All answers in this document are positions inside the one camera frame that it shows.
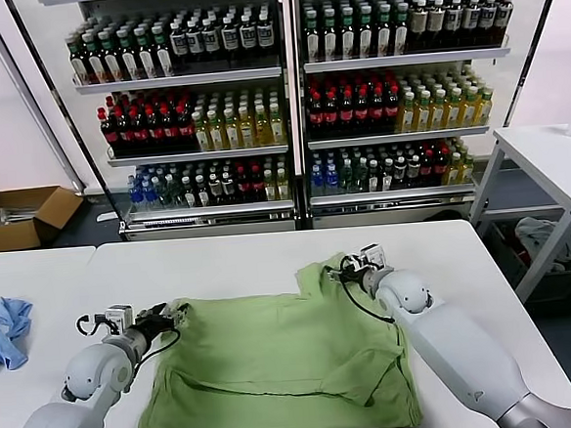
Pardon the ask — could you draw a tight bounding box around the small yellow juice bottle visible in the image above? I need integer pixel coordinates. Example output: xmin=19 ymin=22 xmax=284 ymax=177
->
xmin=459 ymin=154 xmax=475 ymax=185
xmin=445 ymin=151 xmax=463 ymax=187
xmin=262 ymin=169 xmax=279 ymax=202
xmin=275 ymin=168 xmax=291 ymax=202

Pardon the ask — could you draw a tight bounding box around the white label dark bottle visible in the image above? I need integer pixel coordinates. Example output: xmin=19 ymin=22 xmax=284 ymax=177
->
xmin=201 ymin=16 xmax=224 ymax=64
xmin=238 ymin=13 xmax=260 ymax=61
xmin=220 ymin=15 xmax=242 ymax=63
xmin=169 ymin=21 xmax=191 ymax=66
xmin=186 ymin=18 xmax=207 ymax=64
xmin=255 ymin=10 xmax=279 ymax=60

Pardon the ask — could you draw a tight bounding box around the crumpled light blue cloth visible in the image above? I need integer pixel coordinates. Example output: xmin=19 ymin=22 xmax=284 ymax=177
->
xmin=0 ymin=294 xmax=39 ymax=375

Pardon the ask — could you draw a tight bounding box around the small white label bottle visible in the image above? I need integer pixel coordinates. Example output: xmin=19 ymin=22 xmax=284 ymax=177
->
xmin=378 ymin=158 xmax=396 ymax=193
xmin=194 ymin=174 xmax=211 ymax=207
xmin=220 ymin=172 xmax=238 ymax=205
xmin=392 ymin=155 xmax=409 ymax=191
xmin=180 ymin=175 xmax=197 ymax=208
xmin=406 ymin=154 xmax=423 ymax=190
xmin=207 ymin=173 xmax=224 ymax=206

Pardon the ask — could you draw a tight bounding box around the silver metal rails bundle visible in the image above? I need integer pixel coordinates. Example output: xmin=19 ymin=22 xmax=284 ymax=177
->
xmin=0 ymin=205 xmax=38 ymax=226

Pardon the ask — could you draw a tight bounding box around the green cap tea bottle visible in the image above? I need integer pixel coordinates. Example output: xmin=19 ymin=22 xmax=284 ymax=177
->
xmin=355 ymin=5 xmax=377 ymax=62
xmin=337 ymin=6 xmax=360 ymax=63
xmin=115 ymin=27 xmax=142 ymax=83
xmin=303 ymin=9 xmax=325 ymax=65
xmin=373 ymin=3 xmax=396 ymax=60
xmin=151 ymin=24 xmax=176 ymax=80
xmin=133 ymin=26 xmax=158 ymax=81
xmin=67 ymin=34 xmax=91 ymax=87
xmin=320 ymin=8 xmax=342 ymax=64
xmin=83 ymin=32 xmax=109 ymax=86
xmin=100 ymin=29 xmax=124 ymax=85
xmin=390 ymin=2 xmax=413 ymax=57

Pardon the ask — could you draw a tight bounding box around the small blue drink bottle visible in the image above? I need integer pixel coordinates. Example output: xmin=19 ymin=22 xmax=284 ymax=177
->
xmin=325 ymin=164 xmax=341 ymax=196
xmin=141 ymin=179 xmax=158 ymax=209
xmin=128 ymin=180 xmax=145 ymax=210
xmin=310 ymin=165 xmax=327 ymax=197

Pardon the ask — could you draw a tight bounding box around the dark storage bin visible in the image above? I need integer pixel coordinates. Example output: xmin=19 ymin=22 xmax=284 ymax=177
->
xmin=481 ymin=213 xmax=571 ymax=305

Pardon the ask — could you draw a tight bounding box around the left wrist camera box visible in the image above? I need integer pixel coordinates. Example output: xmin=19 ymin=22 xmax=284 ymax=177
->
xmin=104 ymin=305 xmax=136 ymax=331

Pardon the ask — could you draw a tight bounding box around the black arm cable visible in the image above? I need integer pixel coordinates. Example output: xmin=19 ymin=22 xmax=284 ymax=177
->
xmin=75 ymin=307 xmax=184 ymax=372
xmin=324 ymin=261 xmax=397 ymax=327

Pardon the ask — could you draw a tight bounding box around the white beverage shelf unit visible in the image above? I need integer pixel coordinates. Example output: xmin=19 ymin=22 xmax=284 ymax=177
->
xmin=292 ymin=0 xmax=547 ymax=231
xmin=37 ymin=0 xmax=308 ymax=249

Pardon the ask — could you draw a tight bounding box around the black framed glass door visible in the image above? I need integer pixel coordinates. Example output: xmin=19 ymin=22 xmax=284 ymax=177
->
xmin=0 ymin=0 xmax=127 ymax=244
xmin=493 ymin=0 xmax=571 ymax=129

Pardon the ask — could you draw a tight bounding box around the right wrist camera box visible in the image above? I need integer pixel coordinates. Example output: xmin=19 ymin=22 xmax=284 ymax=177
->
xmin=358 ymin=242 xmax=387 ymax=272

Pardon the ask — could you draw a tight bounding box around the open brown cardboard box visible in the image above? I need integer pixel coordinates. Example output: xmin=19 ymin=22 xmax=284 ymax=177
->
xmin=0 ymin=183 xmax=89 ymax=252

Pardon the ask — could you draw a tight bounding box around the crumpled grey cloth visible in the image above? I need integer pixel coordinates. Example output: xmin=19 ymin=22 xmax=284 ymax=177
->
xmin=513 ymin=213 xmax=571 ymax=278

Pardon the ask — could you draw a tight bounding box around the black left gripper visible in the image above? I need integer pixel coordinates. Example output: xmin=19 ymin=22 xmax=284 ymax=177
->
xmin=133 ymin=301 xmax=194 ymax=336

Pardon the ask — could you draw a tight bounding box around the red cap cola bottle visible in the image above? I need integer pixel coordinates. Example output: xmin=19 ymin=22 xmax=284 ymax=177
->
xmin=98 ymin=107 xmax=121 ymax=158
xmin=176 ymin=102 xmax=198 ymax=152
xmin=322 ymin=88 xmax=343 ymax=141
xmin=353 ymin=86 xmax=374 ymax=139
xmin=305 ymin=89 xmax=328 ymax=142
xmin=161 ymin=103 xmax=183 ymax=153
xmin=383 ymin=83 xmax=405 ymax=136
xmin=146 ymin=103 xmax=167 ymax=155
xmin=113 ymin=106 xmax=136 ymax=157
xmin=130 ymin=106 xmax=152 ymax=156
xmin=337 ymin=87 xmax=359 ymax=140
xmin=369 ymin=85 xmax=390 ymax=138

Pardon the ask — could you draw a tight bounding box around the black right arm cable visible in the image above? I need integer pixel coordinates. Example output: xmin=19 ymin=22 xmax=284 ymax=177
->
xmin=324 ymin=261 xmax=397 ymax=327

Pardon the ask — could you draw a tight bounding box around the grey label dark bottle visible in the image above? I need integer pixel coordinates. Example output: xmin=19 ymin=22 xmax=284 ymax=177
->
xmin=443 ymin=0 xmax=467 ymax=51
xmin=461 ymin=0 xmax=484 ymax=50
xmin=408 ymin=0 xmax=431 ymax=54
xmin=494 ymin=0 xmax=517 ymax=46
xmin=425 ymin=0 xmax=449 ymax=52
xmin=478 ymin=0 xmax=501 ymax=49

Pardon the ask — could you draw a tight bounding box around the light green polo shirt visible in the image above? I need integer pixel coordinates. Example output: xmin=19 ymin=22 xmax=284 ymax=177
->
xmin=124 ymin=247 xmax=425 ymax=428

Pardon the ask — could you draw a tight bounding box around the white side table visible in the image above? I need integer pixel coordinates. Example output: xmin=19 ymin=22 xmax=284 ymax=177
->
xmin=463 ymin=122 xmax=571 ymax=309

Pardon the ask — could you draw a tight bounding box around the small red cap bottle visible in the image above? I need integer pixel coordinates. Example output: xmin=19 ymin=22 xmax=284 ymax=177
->
xmin=432 ymin=149 xmax=450 ymax=187
xmin=418 ymin=151 xmax=436 ymax=189
xmin=248 ymin=169 xmax=266 ymax=203
xmin=236 ymin=169 xmax=252 ymax=204

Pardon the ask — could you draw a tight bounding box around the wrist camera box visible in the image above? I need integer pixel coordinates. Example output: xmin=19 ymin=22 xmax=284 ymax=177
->
xmin=358 ymin=242 xmax=387 ymax=272
xmin=104 ymin=305 xmax=136 ymax=331

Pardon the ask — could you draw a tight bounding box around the black rounded floor object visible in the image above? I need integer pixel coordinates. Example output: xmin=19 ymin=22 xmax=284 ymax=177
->
xmin=421 ymin=208 xmax=472 ymax=224

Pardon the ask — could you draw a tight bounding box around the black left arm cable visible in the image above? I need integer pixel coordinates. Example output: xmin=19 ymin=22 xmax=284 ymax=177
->
xmin=75 ymin=307 xmax=184 ymax=372

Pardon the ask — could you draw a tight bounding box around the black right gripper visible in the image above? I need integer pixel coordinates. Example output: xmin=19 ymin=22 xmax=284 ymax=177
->
xmin=326 ymin=252 xmax=368 ymax=287

